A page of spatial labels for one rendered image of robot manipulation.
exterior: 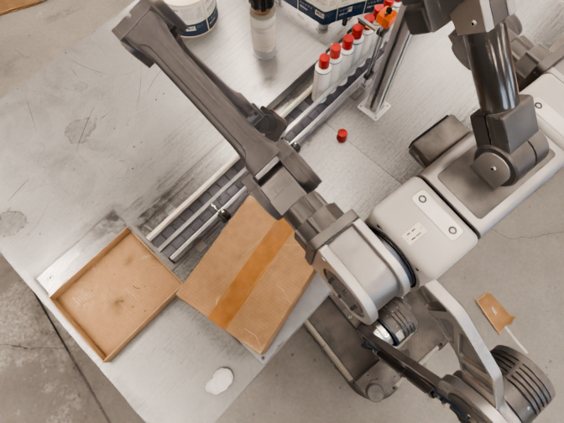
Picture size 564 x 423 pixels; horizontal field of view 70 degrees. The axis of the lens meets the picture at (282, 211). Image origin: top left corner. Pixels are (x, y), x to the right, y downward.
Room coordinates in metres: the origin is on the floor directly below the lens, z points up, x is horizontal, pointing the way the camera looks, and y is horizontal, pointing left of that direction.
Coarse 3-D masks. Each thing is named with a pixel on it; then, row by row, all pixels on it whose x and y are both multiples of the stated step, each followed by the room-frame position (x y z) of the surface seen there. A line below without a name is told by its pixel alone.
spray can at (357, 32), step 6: (354, 24) 0.95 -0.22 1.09; (360, 24) 0.95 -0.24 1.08; (354, 30) 0.93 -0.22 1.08; (360, 30) 0.92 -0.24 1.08; (354, 36) 0.92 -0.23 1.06; (360, 36) 0.92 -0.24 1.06; (354, 42) 0.92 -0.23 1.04; (360, 42) 0.92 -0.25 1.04; (360, 48) 0.92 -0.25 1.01; (354, 54) 0.91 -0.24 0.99; (354, 60) 0.91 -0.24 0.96; (354, 72) 0.92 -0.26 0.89
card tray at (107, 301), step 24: (120, 240) 0.33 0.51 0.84; (96, 264) 0.25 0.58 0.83; (120, 264) 0.25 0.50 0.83; (144, 264) 0.25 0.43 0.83; (72, 288) 0.18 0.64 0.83; (96, 288) 0.18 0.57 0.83; (120, 288) 0.18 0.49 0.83; (144, 288) 0.18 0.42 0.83; (168, 288) 0.18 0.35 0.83; (72, 312) 0.11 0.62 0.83; (96, 312) 0.11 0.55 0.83; (120, 312) 0.11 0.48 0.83; (144, 312) 0.11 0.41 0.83; (96, 336) 0.04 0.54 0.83; (120, 336) 0.04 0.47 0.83
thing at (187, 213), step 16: (384, 48) 1.03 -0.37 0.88; (368, 64) 0.97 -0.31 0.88; (352, 80) 0.90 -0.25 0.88; (336, 96) 0.83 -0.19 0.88; (320, 112) 0.77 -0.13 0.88; (304, 128) 0.70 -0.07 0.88; (240, 160) 0.59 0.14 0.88; (224, 176) 0.53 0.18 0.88; (208, 192) 0.48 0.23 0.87; (192, 208) 0.42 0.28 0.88; (208, 208) 0.42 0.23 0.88; (176, 224) 0.37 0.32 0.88; (192, 224) 0.37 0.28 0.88; (160, 240) 0.32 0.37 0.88; (176, 240) 0.32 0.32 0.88
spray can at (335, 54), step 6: (336, 48) 0.86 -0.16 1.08; (330, 54) 0.86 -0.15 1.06; (336, 54) 0.85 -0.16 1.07; (330, 60) 0.85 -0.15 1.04; (336, 60) 0.84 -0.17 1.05; (336, 66) 0.84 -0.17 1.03; (336, 72) 0.84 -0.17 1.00; (330, 78) 0.84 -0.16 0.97; (336, 78) 0.84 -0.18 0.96; (330, 84) 0.84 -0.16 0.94
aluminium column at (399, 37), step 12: (396, 24) 0.82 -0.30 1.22; (396, 36) 0.82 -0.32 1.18; (408, 36) 0.81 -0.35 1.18; (396, 48) 0.80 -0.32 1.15; (384, 60) 0.81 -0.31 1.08; (396, 60) 0.79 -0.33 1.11; (384, 72) 0.81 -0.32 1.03; (396, 72) 0.82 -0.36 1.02; (384, 84) 0.80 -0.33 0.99; (372, 96) 0.81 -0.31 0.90; (384, 96) 0.81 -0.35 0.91; (372, 108) 0.81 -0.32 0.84
